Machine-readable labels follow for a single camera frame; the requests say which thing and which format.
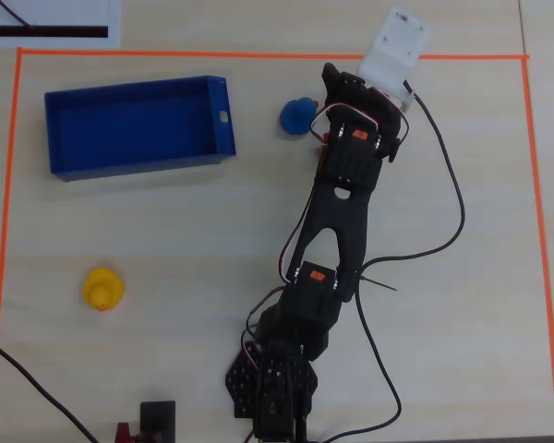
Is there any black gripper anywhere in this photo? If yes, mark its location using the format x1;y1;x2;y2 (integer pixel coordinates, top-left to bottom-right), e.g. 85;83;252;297
321;62;411;163

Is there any blue rubber duck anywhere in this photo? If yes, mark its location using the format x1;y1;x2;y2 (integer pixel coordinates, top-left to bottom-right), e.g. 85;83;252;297
279;96;319;136

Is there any blue plastic box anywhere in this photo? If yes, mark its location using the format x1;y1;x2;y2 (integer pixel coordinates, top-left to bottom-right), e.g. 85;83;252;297
43;75;237;183

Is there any yellow rubber duck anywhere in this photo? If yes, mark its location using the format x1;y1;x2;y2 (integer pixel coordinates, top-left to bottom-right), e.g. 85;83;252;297
81;267;126;314

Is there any orange tape strip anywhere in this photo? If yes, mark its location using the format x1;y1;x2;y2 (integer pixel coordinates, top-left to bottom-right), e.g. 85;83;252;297
0;47;25;443
520;55;554;437
16;46;531;62

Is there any black zip tie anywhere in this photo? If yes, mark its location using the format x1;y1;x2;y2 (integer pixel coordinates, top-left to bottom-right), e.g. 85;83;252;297
361;272;398;293

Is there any black camera cable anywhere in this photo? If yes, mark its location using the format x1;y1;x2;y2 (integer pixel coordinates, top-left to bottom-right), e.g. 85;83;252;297
322;78;466;443

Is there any thin black cable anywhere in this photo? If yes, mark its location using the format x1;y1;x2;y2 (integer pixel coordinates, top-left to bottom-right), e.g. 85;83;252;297
0;0;36;31

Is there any long black cable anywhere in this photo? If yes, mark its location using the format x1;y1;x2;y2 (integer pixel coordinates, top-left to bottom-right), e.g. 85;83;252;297
0;332;101;443

